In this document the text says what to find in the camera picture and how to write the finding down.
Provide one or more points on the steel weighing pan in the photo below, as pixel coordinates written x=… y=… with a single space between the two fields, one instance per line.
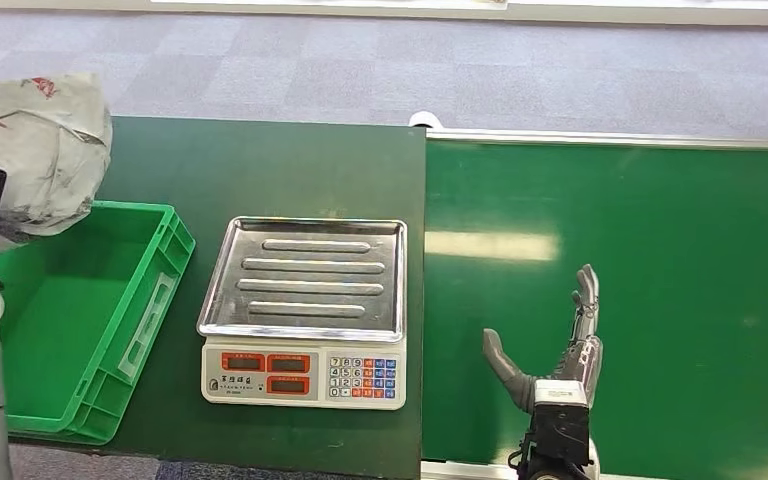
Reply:
x=311 y=278

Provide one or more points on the green plastic crate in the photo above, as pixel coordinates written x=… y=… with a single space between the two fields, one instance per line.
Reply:
x=79 y=318

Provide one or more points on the white conveyor roller end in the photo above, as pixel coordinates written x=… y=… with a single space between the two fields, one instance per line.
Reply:
x=426 y=120

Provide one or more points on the white electronic scale body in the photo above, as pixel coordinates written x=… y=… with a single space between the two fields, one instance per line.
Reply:
x=311 y=378

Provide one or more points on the green conveyor belt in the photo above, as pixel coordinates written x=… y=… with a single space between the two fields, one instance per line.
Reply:
x=656 y=298

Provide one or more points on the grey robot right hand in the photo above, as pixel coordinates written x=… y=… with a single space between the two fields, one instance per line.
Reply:
x=579 y=364

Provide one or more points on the silver conveyor side rail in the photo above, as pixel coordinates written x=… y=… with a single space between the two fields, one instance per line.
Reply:
x=622 y=139
x=470 y=472

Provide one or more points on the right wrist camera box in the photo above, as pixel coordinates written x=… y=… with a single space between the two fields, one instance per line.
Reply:
x=561 y=417

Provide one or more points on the grey mailer bag red print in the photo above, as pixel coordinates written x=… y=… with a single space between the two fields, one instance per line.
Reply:
x=39 y=146

